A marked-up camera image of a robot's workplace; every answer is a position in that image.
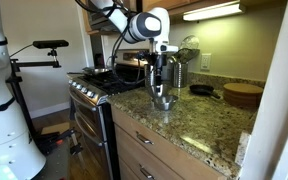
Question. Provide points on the white wall outlet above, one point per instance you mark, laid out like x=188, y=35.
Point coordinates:
x=205, y=61

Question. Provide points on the under-cabinet light bar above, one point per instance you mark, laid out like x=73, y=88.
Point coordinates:
x=214, y=11

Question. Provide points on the steel frying pan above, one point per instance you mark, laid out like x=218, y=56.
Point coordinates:
x=95, y=70

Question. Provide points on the flat cardboard piece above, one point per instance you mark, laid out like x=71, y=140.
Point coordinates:
x=55, y=128

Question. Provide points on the stainless steel stove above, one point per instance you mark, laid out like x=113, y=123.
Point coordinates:
x=94, y=110

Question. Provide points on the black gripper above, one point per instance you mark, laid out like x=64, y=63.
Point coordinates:
x=158, y=63

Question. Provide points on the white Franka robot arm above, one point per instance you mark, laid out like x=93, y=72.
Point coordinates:
x=152, y=24

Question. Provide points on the black stereo camera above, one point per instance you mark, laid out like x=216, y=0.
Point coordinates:
x=50, y=44

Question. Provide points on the steel range hood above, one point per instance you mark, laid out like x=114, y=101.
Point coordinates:
x=99, y=20

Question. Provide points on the black camera stand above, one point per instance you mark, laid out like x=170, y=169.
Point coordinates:
x=34, y=64

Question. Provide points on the round wooden cutting board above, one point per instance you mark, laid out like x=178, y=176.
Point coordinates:
x=242, y=95

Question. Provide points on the kitchen base cabinet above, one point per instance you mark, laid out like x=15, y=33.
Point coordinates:
x=144, y=153

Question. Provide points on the black and red clamp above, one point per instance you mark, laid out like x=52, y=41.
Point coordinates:
x=59, y=141

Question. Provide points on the black cast iron skillet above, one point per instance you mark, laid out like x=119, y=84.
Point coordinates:
x=202, y=89

